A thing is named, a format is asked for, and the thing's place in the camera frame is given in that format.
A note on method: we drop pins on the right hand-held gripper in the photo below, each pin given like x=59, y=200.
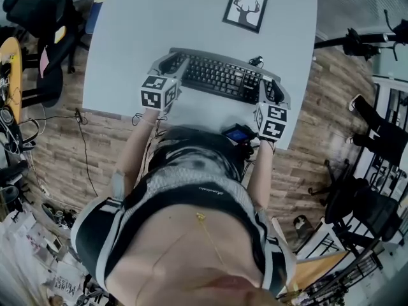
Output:
x=271, y=123

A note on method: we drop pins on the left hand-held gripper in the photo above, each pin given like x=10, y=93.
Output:
x=159, y=92

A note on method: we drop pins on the black keyboard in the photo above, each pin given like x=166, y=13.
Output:
x=216, y=75

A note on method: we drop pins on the person's left forearm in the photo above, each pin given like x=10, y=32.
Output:
x=137, y=151

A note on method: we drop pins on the person's right forearm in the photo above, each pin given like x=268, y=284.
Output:
x=263, y=174

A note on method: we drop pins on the small blue screen device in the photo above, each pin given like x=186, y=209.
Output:
x=237, y=134

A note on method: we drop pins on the framed deer picture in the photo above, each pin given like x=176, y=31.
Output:
x=245, y=10

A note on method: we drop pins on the blue chair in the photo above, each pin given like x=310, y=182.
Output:
x=94, y=11

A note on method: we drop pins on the yellow sticky note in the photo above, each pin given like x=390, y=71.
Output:
x=60, y=33

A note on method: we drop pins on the white shelf with black frames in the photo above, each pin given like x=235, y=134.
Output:
x=392, y=94

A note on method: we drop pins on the black round stool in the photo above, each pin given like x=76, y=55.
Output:
x=49, y=86

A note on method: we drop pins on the person's body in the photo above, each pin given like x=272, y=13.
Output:
x=191, y=190

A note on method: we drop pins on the pink paper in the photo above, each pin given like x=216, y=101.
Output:
x=44, y=61

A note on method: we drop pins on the black bin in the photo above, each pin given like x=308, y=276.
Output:
x=301, y=225

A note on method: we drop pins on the black office chair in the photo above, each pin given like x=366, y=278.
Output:
x=366, y=209
x=38, y=8

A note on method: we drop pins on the yellow round table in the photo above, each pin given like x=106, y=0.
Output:
x=12, y=69

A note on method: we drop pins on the white power strip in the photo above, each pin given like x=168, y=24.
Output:
x=44, y=189

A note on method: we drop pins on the orange top white table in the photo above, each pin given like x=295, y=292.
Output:
x=318, y=269

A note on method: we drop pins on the pile of papers and boxes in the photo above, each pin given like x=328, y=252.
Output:
x=32, y=257

